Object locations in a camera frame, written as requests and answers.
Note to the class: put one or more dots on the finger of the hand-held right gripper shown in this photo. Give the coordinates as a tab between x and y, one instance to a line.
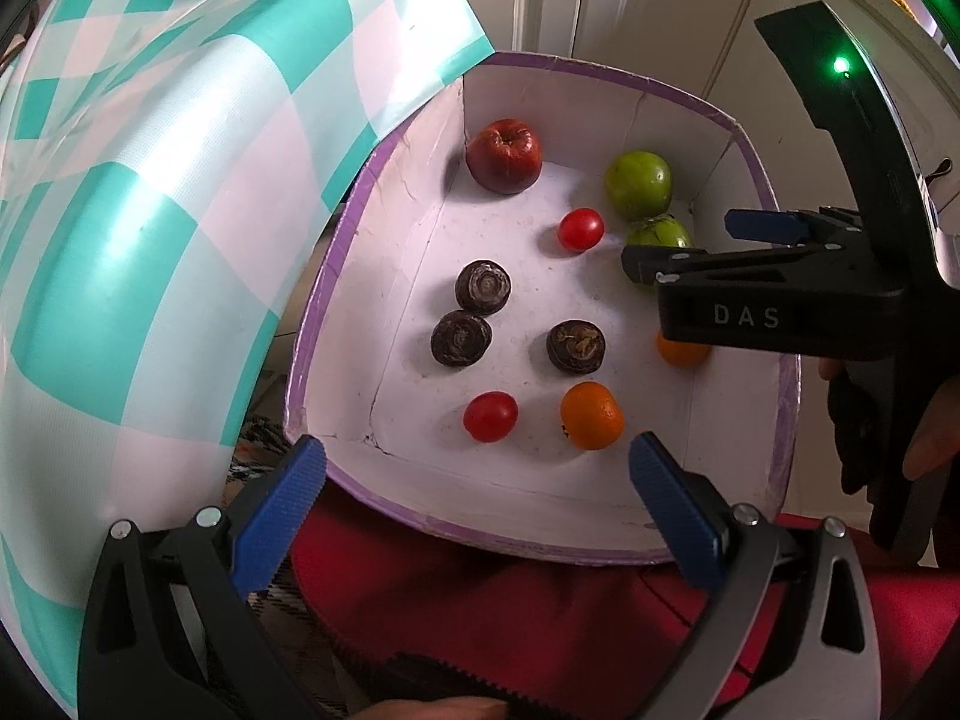
757	225
645	264

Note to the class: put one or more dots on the teal checkered tablecloth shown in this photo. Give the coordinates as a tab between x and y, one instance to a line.
150	240

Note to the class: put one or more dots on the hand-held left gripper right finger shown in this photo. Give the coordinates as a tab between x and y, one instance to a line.
671	510

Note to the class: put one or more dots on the orange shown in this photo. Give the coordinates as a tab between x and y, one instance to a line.
592	416
679	356

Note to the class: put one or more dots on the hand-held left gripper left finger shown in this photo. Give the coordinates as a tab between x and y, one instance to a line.
281	510

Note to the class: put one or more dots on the red cloth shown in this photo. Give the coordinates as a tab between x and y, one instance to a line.
525	615

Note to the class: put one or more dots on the green apple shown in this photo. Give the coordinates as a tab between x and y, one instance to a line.
637	184
664	232

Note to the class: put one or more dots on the person's right hand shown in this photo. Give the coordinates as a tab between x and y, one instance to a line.
934	435

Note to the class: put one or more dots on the white cabinet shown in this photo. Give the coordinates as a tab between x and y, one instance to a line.
675	15

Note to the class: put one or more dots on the red cherry tomato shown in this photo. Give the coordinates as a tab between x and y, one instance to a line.
581	230
490	417

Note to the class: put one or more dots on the purple-rimmed white cardboard box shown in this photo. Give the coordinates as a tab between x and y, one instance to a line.
525	480

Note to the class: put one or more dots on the red apple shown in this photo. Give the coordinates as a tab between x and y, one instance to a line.
504	157

